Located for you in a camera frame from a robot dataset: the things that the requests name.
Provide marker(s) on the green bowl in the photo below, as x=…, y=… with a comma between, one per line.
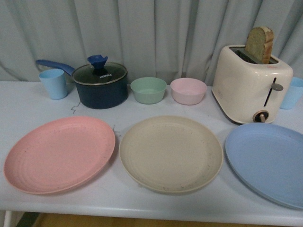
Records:
x=148, y=90

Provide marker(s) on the pink bowl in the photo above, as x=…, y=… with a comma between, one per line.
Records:
x=188, y=91

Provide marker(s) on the beige plate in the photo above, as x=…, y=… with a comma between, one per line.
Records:
x=171, y=154

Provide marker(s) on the dark blue saucepan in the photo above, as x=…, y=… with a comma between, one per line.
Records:
x=96, y=96

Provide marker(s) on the glass pot lid blue knob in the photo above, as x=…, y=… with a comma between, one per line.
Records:
x=99, y=72

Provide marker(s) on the grey curtain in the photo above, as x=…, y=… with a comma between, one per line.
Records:
x=168, y=39

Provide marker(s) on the cream toaster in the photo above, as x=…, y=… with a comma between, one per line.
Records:
x=248, y=91

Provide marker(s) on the light blue cup left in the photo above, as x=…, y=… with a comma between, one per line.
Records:
x=54, y=82

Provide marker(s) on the light blue cup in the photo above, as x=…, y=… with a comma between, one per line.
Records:
x=294, y=93
x=54, y=82

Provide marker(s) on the pink plate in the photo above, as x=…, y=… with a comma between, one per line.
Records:
x=60, y=155

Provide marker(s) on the blue plate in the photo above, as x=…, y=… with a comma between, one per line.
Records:
x=269, y=160

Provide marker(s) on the bread slice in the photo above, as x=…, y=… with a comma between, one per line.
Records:
x=259, y=43

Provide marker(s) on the light blue cup right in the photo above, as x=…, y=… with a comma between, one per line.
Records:
x=294, y=93

